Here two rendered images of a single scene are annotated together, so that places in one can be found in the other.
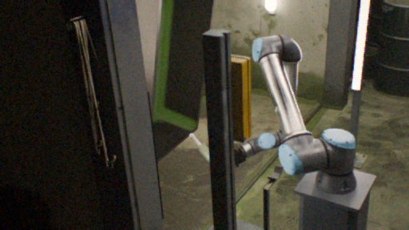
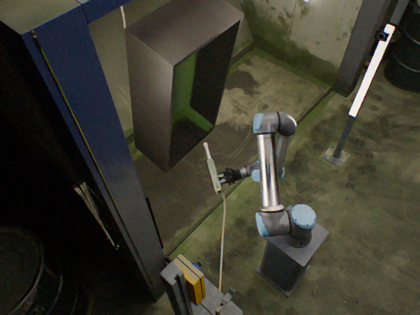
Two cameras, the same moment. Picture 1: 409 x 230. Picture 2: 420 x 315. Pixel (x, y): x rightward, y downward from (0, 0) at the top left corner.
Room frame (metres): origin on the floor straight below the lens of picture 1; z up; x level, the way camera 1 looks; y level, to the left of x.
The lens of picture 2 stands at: (0.85, -0.25, 2.79)
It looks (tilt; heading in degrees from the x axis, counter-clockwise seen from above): 53 degrees down; 9
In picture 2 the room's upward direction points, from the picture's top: 2 degrees counter-clockwise
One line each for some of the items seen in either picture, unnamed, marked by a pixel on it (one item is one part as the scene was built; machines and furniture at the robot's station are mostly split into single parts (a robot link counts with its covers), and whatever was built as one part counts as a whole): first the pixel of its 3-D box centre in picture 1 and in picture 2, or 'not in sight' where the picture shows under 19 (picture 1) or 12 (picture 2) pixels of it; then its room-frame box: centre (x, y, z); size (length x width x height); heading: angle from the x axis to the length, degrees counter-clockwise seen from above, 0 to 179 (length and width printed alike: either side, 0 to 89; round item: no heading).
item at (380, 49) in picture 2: (362, 32); (369, 75); (3.07, -1.08, 1.02); 0.06 x 0.02 x 0.83; 56
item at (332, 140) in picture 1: (335, 150); (300, 220); (1.91, -0.61, 0.83); 0.17 x 0.15 x 0.18; 103
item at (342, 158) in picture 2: (351, 159); (335, 155); (3.10, -1.10, 0.01); 0.20 x 0.20 x 0.01; 56
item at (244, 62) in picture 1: (229, 98); (188, 281); (1.28, -0.08, 1.42); 0.12 x 0.06 x 0.26; 56
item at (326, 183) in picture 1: (335, 174); (297, 230); (1.91, -0.62, 0.69); 0.19 x 0.19 x 0.10
